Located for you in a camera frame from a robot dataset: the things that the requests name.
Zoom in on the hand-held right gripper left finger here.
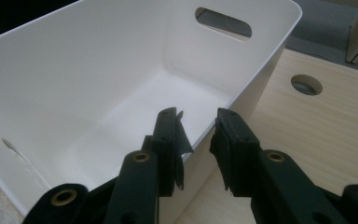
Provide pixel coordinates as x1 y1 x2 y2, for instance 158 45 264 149
103 106 194 224

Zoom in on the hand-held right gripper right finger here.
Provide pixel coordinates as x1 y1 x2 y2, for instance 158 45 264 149
209 107 349 224

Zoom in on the white plastic bin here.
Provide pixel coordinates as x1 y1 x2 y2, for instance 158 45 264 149
0 0 303 224

